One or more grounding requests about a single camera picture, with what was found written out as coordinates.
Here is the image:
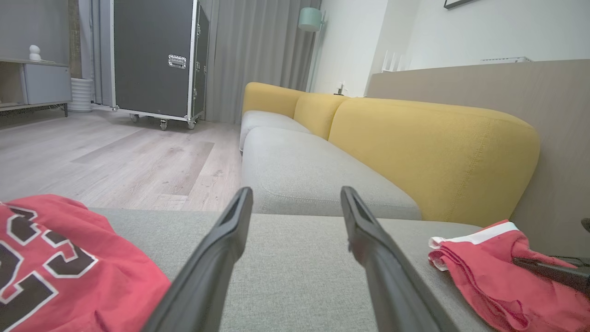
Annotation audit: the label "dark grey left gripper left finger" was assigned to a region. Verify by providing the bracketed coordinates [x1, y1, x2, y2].
[142, 186, 254, 332]

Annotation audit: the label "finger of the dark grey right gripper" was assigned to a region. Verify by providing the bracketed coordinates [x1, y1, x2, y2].
[513, 255, 590, 296]

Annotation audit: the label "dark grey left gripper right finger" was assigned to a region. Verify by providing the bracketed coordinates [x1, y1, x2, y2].
[340, 186, 460, 332]

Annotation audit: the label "plain red garment white trim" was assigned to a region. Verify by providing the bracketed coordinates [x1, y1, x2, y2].
[428, 220, 590, 332]

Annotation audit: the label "grey fabric ottoman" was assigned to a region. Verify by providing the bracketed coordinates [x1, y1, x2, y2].
[90, 207, 513, 332]

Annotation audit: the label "red jersey number 23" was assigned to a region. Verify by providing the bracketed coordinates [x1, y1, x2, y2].
[0, 194, 171, 332]

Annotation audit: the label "wide yellow sofa back cushion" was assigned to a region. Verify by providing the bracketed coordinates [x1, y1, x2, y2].
[328, 96, 541, 228]

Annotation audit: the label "grey sofa seat cushion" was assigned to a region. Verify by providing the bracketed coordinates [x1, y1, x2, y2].
[241, 126, 422, 221]
[239, 110, 314, 153]

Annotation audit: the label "wooden panel behind sofa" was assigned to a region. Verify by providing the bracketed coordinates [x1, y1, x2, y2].
[366, 59, 590, 260]

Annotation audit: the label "flat white device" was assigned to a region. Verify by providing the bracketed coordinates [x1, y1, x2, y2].
[479, 56, 533, 64]

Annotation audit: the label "white ribbed plant pot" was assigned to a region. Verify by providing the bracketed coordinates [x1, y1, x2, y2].
[68, 77, 94, 113]

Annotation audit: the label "white upright sticks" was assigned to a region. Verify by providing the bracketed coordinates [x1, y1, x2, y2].
[381, 49, 407, 73]

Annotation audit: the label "black flight case on wheels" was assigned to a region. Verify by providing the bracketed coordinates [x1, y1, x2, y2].
[109, 0, 211, 131]

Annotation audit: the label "grey curtain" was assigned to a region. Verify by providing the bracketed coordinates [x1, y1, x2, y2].
[77, 0, 322, 125]

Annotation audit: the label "grey sideboard cabinet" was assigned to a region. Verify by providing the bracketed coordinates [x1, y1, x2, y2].
[0, 57, 73, 119]

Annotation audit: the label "floor lamp teal shade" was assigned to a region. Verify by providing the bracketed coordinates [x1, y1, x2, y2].
[297, 6, 326, 94]

